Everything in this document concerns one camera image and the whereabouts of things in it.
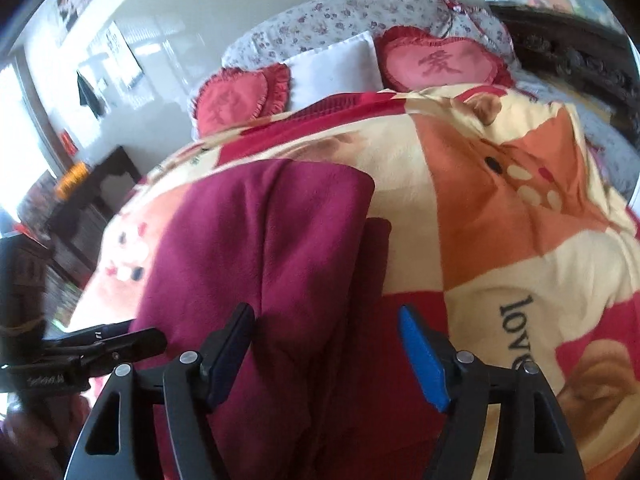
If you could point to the yellow fringed cloth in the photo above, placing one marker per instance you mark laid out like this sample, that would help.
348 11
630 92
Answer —
72 180

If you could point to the floral bedding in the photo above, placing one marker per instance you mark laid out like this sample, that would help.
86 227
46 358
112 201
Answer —
325 20

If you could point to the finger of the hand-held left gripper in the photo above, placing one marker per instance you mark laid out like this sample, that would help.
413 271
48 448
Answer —
132 345
100 332

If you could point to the red wall sticker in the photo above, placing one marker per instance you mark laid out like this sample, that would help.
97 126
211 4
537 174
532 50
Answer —
68 141

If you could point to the dark wooden table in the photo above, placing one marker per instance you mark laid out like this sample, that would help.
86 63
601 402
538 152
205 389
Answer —
107 170

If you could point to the white pillow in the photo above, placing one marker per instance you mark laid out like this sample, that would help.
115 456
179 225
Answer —
335 70

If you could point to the window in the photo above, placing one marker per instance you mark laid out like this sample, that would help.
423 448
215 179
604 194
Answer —
25 150

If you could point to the red heart-shaped pillow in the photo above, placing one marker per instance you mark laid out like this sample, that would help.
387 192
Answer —
435 62
225 105

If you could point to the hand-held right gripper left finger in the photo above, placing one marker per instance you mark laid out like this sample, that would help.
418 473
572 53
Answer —
227 355

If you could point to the person's left hand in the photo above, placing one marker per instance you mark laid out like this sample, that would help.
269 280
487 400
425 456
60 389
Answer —
35 425

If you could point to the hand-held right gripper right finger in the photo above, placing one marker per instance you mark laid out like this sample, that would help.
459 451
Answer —
422 360

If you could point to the dark carved wooden headboard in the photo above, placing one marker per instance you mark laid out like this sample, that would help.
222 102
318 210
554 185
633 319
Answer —
560 45

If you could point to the printed fleece blanket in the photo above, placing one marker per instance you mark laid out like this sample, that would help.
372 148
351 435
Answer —
500 210

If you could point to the maroon fleece garment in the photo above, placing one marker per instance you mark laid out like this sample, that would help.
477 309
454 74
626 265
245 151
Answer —
250 240

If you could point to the wall poster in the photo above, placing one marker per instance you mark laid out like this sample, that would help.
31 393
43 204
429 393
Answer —
117 52
75 2

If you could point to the dark hanging cloth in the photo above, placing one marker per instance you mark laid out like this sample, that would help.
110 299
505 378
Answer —
89 92

